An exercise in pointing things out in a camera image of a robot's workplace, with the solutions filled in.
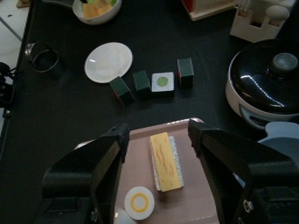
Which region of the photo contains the white shaker holder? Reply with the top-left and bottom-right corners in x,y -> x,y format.
228,7 -> 287,44

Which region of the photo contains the yellow toy food slice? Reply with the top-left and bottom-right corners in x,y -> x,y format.
80,0 -> 114,19

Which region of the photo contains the clear slim shaker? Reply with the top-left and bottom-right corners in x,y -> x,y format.
234,0 -> 254,17

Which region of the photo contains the white toy frying pan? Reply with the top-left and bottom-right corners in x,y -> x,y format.
40,0 -> 122,26

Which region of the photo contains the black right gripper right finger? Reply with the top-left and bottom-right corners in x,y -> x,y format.
186,120 -> 299,224

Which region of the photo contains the dark round cup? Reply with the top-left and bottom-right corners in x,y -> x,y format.
224,38 -> 299,130

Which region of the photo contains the black gear with cables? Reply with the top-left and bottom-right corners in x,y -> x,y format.
0,61 -> 17,117

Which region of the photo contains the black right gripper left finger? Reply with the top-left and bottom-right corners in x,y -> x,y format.
32,122 -> 130,224

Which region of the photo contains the white round-top shaker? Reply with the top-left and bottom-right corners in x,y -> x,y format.
265,4 -> 291,27

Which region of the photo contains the dark green sushi roll block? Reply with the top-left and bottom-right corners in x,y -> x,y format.
176,57 -> 194,89
108,76 -> 136,106
132,69 -> 152,95

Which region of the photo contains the white round plate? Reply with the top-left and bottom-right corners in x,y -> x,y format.
82,41 -> 134,84

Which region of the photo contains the white toy egg piece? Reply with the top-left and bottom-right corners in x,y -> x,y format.
113,208 -> 137,224

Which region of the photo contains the light blue bowl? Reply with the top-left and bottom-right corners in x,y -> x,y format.
256,121 -> 299,170

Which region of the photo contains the pink plastic tray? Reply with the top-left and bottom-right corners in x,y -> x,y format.
73,117 -> 220,224

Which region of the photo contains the yellow omelette sushi block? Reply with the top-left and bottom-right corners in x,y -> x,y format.
149,131 -> 184,193

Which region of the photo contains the sushi roll with green centre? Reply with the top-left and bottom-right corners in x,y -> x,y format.
150,71 -> 176,95

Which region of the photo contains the white egg half yellow ring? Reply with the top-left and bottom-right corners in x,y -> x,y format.
122,185 -> 156,221

